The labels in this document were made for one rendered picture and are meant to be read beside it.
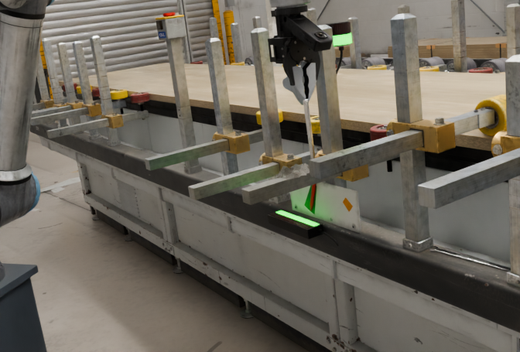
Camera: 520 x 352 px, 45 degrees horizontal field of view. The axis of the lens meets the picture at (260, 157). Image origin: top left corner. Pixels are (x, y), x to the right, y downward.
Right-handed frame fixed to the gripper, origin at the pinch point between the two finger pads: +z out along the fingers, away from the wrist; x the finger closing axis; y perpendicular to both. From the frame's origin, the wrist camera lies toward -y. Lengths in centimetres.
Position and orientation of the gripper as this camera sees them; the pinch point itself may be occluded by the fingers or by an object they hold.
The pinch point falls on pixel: (306, 99)
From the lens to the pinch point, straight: 140.4
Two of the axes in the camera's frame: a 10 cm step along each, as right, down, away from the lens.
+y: -5.6, -1.4, 8.2
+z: 1.2, 9.6, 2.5
